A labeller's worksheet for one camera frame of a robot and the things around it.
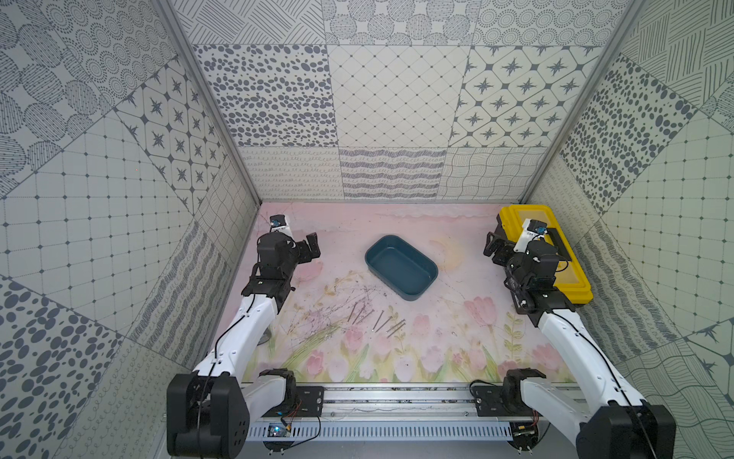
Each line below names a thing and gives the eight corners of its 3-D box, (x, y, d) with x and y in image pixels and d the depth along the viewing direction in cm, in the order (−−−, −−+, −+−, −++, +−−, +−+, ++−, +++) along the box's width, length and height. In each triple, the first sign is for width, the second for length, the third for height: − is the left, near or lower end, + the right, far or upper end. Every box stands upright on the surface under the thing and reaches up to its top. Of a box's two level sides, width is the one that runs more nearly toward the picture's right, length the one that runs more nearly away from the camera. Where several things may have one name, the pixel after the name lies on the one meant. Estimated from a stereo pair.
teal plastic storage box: (359, 264, 104) (359, 255, 99) (391, 239, 112) (391, 229, 107) (410, 309, 93) (412, 301, 88) (441, 277, 101) (444, 268, 96)
